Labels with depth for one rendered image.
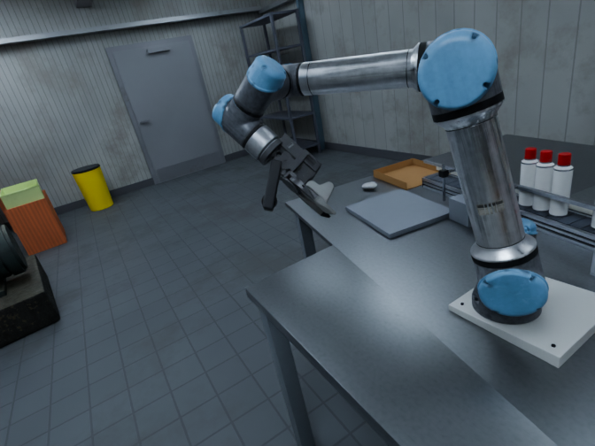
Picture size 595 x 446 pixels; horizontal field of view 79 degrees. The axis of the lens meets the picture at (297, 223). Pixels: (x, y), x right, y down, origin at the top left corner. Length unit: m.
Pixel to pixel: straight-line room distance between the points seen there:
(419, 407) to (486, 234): 0.37
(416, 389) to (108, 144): 6.21
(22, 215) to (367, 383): 4.70
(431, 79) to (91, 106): 6.18
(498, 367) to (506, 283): 0.22
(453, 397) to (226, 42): 6.77
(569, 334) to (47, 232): 5.00
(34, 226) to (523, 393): 4.96
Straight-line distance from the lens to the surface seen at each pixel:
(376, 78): 0.84
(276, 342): 1.34
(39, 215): 5.18
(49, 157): 6.65
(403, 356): 0.93
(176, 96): 6.75
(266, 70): 0.80
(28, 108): 6.62
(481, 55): 0.66
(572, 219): 1.44
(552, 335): 0.99
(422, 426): 0.82
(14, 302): 3.41
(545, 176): 1.43
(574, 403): 0.91
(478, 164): 0.71
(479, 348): 0.97
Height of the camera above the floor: 1.50
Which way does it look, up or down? 24 degrees down
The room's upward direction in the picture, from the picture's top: 12 degrees counter-clockwise
